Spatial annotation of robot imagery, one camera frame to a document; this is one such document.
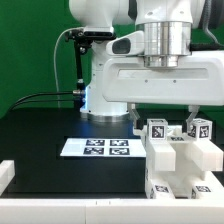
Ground black base cables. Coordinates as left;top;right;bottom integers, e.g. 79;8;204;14
7;89;86;113

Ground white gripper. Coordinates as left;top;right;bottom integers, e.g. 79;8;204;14
102;51;224;133

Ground black camera stand pole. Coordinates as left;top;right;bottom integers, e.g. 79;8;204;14
74;41;85;92

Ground black camera on stand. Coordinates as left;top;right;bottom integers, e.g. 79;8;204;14
65;27;116;41

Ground grey camera cable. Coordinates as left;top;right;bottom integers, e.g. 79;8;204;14
53;27;81;109

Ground white right barrier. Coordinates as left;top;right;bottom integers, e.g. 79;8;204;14
208;172;224;199

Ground white cube front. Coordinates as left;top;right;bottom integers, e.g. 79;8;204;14
187;118;212;140

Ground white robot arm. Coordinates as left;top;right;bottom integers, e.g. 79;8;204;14
69;0;224;119

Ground white barrier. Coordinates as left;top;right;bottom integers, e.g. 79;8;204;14
0;199;224;224
208;172;224;199
0;160;15;196

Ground white chair side frame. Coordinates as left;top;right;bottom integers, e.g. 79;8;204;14
133;125;223;180

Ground grey arm hose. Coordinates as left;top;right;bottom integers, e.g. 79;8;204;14
199;0;224;48

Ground white left barrier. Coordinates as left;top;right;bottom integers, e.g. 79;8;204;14
0;160;15;196

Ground white chair seat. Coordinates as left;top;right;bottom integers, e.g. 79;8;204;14
145;169;203;199

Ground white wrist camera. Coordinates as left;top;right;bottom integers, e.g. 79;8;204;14
106;31;144;56

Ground white front barrier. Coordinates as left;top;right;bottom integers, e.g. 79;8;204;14
0;199;224;224

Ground white marker sheet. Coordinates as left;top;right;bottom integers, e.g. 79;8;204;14
61;138;146;158

